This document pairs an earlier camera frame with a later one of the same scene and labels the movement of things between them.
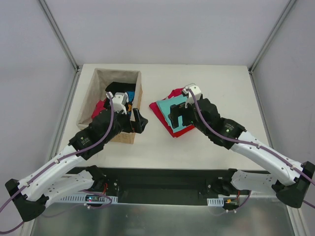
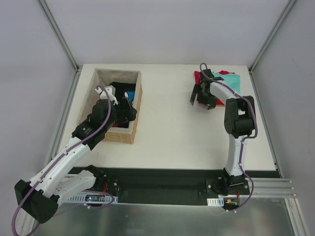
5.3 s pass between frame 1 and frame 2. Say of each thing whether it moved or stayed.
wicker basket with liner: stayed
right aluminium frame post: stayed
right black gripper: moved
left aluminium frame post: stayed
